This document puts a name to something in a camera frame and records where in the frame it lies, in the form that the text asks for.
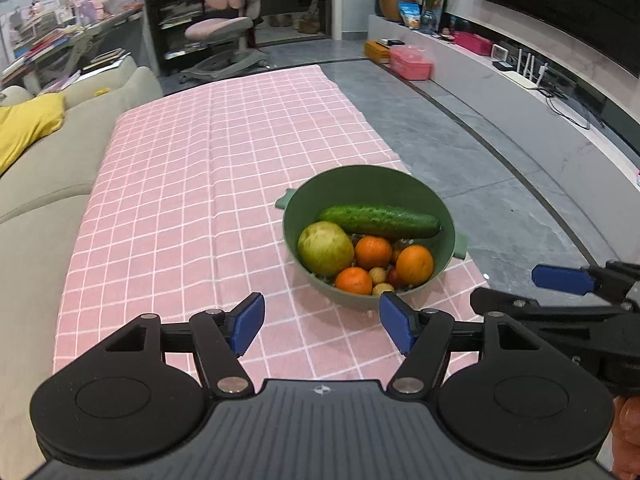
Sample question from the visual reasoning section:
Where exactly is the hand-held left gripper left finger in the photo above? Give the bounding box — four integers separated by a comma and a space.
92, 291, 266, 398

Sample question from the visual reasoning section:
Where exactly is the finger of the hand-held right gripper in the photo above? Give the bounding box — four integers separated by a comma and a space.
470, 287, 640, 333
531, 261, 640, 307

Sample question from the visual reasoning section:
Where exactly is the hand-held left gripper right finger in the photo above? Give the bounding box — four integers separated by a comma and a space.
379, 292, 551, 397

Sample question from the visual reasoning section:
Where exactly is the large orange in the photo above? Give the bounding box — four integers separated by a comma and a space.
395, 245, 435, 287

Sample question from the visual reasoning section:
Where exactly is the small tangerine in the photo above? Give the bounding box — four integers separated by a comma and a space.
334, 266, 374, 295
355, 235, 394, 271

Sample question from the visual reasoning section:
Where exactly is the green-yellow pear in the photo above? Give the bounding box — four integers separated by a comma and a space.
297, 221, 356, 278

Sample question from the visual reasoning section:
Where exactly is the green cucumber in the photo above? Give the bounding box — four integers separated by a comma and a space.
318, 203, 442, 240

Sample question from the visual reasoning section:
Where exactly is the green colander bowl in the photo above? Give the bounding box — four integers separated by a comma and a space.
275, 164, 469, 317

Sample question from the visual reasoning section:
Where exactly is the person's right hand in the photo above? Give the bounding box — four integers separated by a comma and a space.
611, 394, 640, 480

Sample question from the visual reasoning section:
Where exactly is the pink checked tablecloth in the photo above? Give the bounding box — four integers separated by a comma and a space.
52, 64, 491, 396

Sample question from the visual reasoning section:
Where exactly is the white router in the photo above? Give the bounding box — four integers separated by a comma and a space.
502, 50, 551, 90

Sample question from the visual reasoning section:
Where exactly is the beige sofa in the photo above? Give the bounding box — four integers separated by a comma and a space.
0, 55, 166, 461

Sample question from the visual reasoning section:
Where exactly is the grey low console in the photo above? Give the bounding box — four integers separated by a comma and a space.
367, 12, 640, 181

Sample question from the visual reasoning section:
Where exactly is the magenta basket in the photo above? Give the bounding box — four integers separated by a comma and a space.
452, 30, 495, 57

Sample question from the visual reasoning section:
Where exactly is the pink plastic box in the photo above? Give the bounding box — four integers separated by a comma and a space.
389, 44, 433, 81

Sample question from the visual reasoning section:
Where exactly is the yellow box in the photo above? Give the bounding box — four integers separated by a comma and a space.
363, 39, 396, 65

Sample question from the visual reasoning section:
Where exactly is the yellow cushion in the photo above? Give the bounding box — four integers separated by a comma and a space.
0, 92, 67, 176

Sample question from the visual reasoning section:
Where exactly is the pink office chair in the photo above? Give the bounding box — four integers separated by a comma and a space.
179, 0, 273, 85

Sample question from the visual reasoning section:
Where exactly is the blue snack bag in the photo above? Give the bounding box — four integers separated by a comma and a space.
397, 1, 423, 30

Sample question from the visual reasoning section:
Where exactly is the dark bookshelf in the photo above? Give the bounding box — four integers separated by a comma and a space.
141, 0, 206, 76

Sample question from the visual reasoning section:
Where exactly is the golden round vase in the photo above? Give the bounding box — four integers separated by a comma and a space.
375, 0, 417, 23

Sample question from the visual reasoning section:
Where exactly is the cluttered desk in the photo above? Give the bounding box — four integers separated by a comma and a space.
0, 5, 146, 96

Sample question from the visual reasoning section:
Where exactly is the stack of books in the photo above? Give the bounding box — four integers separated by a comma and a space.
15, 27, 76, 63

